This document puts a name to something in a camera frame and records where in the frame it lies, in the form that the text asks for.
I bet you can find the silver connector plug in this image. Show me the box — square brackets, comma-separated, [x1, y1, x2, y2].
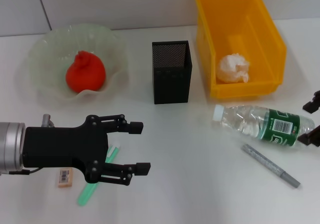
[41, 113, 55, 129]

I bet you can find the black mesh pen holder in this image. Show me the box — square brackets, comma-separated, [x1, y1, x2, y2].
[151, 40, 193, 105]

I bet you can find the white paper ball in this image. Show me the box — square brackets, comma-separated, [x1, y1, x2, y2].
[216, 53, 251, 84]

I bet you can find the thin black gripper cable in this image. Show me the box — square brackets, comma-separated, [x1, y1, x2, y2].
[8, 167, 42, 176]

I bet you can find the grey marker pen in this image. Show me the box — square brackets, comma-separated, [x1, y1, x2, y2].
[241, 143, 302, 189]

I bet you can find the translucent green wavy fruit bowl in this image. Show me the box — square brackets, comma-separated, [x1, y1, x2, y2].
[26, 23, 130, 105]

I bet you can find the light green pen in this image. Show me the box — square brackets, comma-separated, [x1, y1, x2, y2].
[76, 143, 121, 207]

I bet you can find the clear water bottle green label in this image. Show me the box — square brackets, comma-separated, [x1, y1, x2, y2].
[211, 104, 316, 151]

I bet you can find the yellow plastic storage bin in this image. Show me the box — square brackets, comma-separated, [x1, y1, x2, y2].
[194, 0, 288, 99]

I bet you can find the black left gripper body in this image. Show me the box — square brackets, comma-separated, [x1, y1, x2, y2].
[22, 114, 110, 184]

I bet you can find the red-orange fruit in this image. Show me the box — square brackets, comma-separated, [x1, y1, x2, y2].
[65, 50, 107, 94]

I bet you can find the beige eraser with barcode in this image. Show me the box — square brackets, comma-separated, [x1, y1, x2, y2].
[57, 168, 74, 189]

